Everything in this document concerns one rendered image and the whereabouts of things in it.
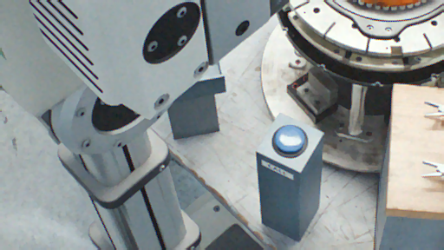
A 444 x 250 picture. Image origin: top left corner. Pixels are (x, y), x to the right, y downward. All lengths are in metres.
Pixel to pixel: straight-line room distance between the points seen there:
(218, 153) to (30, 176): 1.03
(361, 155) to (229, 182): 0.22
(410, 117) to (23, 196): 1.43
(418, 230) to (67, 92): 0.62
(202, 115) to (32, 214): 1.02
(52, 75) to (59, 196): 1.72
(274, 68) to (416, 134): 0.43
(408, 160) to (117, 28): 0.83
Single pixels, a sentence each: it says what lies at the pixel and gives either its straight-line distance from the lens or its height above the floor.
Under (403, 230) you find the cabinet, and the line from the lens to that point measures 1.24.
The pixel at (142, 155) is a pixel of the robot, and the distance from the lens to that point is 1.06.
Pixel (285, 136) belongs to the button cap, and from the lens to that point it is 1.23.
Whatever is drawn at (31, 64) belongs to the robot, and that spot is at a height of 1.57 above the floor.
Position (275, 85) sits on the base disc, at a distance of 1.55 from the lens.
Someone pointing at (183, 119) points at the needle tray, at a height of 0.84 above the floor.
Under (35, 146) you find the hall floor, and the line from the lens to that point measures 2.50.
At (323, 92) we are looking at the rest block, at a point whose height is 0.85.
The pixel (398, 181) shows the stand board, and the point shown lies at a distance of 1.18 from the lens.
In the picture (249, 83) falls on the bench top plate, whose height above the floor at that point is 0.78.
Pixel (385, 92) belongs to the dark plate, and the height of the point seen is 0.78.
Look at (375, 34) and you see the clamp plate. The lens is 1.25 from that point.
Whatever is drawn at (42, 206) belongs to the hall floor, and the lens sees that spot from 2.41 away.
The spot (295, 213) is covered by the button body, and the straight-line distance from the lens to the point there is 1.35.
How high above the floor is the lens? 2.12
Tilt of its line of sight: 59 degrees down
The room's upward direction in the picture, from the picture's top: 3 degrees counter-clockwise
